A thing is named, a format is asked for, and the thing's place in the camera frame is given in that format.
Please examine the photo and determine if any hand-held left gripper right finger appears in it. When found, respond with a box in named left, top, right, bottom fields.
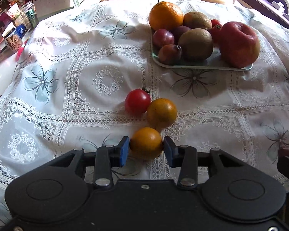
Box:
left=163, top=136, right=242, bottom=189

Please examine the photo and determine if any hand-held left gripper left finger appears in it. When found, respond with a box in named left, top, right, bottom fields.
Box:
left=50, top=136, right=130, bottom=189

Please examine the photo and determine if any small orange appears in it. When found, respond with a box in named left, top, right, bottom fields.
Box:
left=130, top=127, right=163, bottom=160
left=146, top=98, right=177, bottom=130

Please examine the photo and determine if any pale green rectangular plate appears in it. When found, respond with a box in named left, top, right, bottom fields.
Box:
left=150, top=26, right=253, bottom=72

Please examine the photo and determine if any white lace floral tablecloth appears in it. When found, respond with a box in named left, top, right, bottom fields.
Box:
left=0, top=0, right=289, bottom=231

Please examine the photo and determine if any brownish red plum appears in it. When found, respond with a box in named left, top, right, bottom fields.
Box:
left=158, top=44, right=183, bottom=65

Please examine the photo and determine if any large brown kiwi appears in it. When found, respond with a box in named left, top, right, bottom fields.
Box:
left=178, top=28, right=214, bottom=62

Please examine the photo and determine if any red purple plum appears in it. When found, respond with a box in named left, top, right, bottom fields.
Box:
left=152, top=28, right=175, bottom=49

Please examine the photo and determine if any dark purple plum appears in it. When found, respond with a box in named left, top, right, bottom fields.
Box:
left=171, top=26, right=192, bottom=44

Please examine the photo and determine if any red apple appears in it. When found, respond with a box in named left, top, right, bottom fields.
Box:
left=218, top=22, right=260, bottom=68

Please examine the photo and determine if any small brown kiwi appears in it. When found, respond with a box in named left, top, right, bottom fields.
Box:
left=183, top=12, right=212, bottom=31

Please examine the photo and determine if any large orange with stem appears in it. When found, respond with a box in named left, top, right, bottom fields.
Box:
left=149, top=0, right=184, bottom=32

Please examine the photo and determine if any patterned cup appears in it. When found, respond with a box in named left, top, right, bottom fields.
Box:
left=4, top=30, right=23, bottom=52

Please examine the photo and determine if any white tissue box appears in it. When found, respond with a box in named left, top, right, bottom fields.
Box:
left=272, top=2, right=286, bottom=12

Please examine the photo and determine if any green can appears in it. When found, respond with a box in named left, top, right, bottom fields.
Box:
left=26, top=7, right=38, bottom=28

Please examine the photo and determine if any clear glass jar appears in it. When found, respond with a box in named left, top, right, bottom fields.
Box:
left=19, top=3, right=32, bottom=28

